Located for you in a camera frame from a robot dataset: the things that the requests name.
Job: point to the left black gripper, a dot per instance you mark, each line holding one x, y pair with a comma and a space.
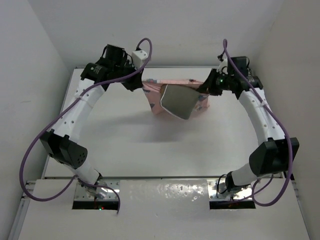
134, 82

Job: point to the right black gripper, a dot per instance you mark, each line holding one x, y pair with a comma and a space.
208, 84

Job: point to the pink cartoon pillowcase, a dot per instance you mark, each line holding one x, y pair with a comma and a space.
151, 88

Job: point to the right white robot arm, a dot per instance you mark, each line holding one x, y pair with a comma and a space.
272, 155

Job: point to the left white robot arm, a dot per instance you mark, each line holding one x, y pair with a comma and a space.
61, 140

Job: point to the white front cover board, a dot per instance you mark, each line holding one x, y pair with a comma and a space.
163, 210

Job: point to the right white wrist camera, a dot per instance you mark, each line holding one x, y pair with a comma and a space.
223, 67

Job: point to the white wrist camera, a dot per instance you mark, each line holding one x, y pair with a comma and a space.
223, 67
139, 58

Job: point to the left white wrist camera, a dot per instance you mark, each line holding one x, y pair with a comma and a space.
139, 58

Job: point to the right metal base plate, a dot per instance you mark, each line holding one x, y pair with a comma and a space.
217, 192

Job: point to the metal base plate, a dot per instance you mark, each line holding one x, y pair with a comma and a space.
217, 192
106, 193

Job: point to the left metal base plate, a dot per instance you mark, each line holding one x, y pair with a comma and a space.
106, 193

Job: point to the left aluminium frame rail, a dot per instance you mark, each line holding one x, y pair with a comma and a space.
19, 217

